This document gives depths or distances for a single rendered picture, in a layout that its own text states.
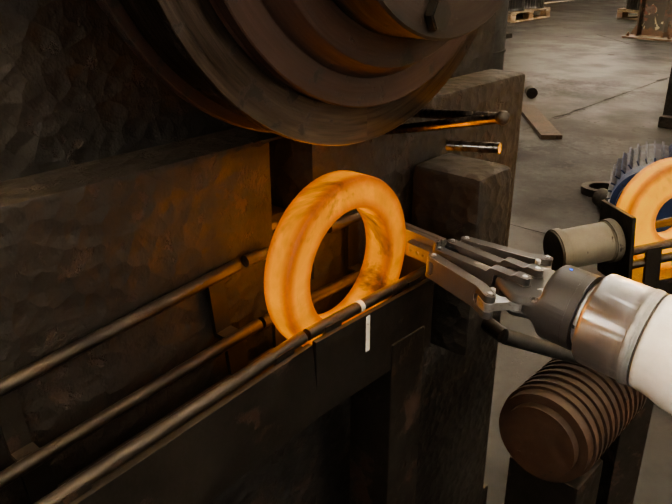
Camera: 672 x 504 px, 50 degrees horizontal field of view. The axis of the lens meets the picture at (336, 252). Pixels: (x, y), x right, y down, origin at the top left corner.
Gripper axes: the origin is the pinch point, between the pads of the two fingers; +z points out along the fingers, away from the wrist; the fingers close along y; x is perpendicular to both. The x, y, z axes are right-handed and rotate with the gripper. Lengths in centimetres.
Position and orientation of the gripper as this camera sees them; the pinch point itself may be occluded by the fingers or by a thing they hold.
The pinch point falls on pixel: (414, 242)
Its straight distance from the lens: 79.6
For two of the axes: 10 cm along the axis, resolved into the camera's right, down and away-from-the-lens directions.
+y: 6.7, -2.9, 6.8
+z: -7.4, -3.4, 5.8
